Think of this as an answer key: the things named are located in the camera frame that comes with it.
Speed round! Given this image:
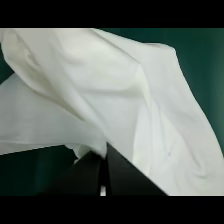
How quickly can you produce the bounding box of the white shirt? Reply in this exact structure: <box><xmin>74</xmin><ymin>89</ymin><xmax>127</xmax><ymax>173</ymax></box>
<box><xmin>0</xmin><ymin>28</ymin><xmax>224</xmax><ymax>197</ymax></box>

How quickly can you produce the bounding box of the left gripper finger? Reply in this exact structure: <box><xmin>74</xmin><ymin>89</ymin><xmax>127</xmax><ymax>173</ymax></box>
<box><xmin>39</xmin><ymin>150</ymin><xmax>103</xmax><ymax>197</ymax></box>

